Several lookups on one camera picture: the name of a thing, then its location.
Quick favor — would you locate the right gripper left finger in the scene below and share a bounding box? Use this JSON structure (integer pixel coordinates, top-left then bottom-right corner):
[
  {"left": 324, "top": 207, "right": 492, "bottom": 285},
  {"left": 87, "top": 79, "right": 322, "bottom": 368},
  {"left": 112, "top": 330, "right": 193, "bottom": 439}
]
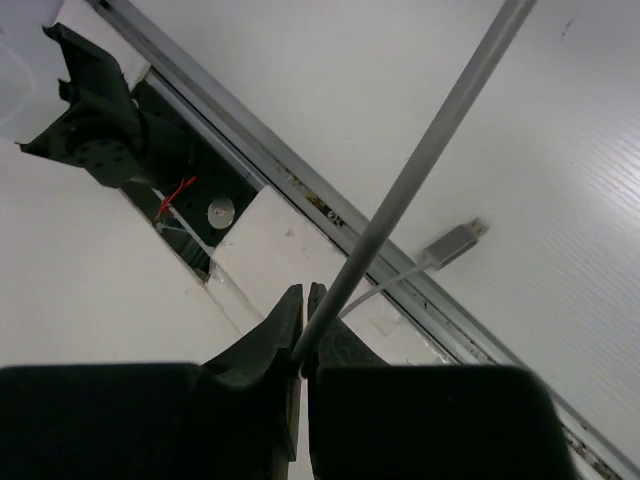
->
[{"left": 204, "top": 284, "right": 304, "bottom": 462}]

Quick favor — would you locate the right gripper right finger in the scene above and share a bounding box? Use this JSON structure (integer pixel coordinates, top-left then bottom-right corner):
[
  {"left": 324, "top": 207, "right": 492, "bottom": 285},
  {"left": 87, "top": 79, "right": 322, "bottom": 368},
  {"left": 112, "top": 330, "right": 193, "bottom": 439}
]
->
[{"left": 305, "top": 282, "right": 394, "bottom": 480}]

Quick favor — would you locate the aluminium rail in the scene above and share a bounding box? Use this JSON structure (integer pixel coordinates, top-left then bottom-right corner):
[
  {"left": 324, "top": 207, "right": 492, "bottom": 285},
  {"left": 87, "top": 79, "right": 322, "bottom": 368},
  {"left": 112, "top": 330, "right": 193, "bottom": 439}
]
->
[{"left": 94, "top": 1, "right": 639, "bottom": 479}]

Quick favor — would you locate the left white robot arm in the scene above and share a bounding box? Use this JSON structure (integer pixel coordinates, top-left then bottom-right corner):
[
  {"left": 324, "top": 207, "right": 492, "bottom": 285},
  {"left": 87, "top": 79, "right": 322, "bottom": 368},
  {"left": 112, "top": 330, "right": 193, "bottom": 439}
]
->
[{"left": 1, "top": 0, "right": 69, "bottom": 144}]

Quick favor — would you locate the white headphone cable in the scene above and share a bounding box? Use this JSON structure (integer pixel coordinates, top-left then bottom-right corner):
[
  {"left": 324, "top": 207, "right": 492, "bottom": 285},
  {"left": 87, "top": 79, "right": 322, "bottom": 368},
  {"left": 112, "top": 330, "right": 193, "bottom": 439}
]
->
[{"left": 287, "top": 0, "right": 540, "bottom": 369}]

